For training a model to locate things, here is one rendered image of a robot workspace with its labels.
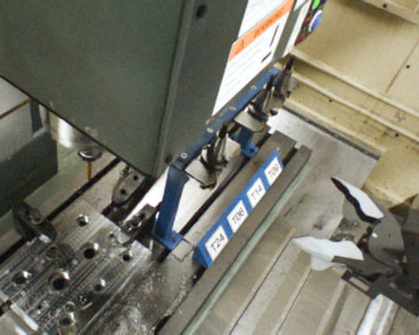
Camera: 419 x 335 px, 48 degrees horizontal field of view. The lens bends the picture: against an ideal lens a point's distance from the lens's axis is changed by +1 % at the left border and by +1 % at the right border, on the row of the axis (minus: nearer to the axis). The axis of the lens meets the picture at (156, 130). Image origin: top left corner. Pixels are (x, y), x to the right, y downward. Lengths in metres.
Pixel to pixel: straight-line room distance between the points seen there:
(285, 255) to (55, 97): 1.15
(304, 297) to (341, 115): 0.64
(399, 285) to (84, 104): 0.51
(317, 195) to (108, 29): 1.37
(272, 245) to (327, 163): 0.39
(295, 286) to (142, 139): 1.10
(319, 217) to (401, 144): 0.36
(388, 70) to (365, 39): 0.12
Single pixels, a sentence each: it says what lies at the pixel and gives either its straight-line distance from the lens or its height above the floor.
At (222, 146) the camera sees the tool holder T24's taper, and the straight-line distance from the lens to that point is 1.01.
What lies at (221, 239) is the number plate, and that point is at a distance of 1.28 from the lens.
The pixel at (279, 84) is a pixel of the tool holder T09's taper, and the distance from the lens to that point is 1.26.
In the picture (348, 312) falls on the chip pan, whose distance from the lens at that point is 1.63.
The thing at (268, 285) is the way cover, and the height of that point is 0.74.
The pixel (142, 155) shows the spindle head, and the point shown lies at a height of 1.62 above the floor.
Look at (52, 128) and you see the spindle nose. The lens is 0.70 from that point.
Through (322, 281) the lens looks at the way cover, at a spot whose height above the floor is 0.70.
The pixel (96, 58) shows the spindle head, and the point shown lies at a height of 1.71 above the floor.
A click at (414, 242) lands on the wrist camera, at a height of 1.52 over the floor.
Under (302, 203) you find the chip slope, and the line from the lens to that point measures 1.70.
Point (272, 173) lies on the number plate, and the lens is 1.46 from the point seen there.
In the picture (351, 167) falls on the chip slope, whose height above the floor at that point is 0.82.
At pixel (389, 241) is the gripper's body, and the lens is 0.74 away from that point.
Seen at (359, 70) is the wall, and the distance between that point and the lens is 1.65.
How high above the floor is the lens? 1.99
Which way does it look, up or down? 45 degrees down
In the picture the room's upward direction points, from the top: 10 degrees clockwise
